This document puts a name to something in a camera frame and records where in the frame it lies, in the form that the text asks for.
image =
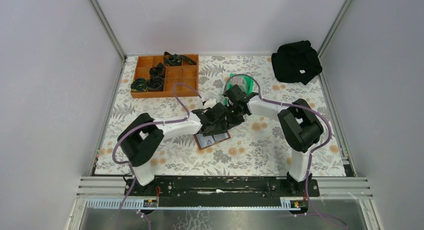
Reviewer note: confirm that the rolled belt middle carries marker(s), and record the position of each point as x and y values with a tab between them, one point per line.
158	71

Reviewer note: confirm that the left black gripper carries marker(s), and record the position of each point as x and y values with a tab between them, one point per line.
221	128

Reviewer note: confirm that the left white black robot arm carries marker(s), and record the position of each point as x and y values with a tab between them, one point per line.
142	138

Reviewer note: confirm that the wooden compartment tray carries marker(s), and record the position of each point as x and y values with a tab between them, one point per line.
182	81

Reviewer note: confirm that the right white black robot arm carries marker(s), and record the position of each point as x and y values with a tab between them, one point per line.
300	126

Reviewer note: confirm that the rolled belt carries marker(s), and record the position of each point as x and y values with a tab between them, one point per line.
139	85
158	71
177	60
155	84

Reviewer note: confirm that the stack of credit cards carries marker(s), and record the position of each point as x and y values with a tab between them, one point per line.
243	82

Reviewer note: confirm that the floral patterned table mat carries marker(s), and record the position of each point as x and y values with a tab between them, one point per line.
257	147

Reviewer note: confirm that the rolled belt lower right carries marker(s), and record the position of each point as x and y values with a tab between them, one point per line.
155	84

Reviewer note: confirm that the green plastic bin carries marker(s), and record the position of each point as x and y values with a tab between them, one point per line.
241	93

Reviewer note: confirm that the black cloth bundle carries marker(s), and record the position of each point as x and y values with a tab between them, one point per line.
296	63

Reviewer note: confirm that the brown leather card holder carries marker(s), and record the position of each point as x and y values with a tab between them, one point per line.
204	142

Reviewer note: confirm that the rolled belt lower left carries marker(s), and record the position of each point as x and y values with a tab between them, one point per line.
139	85

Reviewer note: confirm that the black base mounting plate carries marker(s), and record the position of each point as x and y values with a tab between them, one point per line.
168	186

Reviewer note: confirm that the rolled belt top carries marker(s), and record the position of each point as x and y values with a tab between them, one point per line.
177	60

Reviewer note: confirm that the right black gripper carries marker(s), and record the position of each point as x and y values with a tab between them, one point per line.
232	123

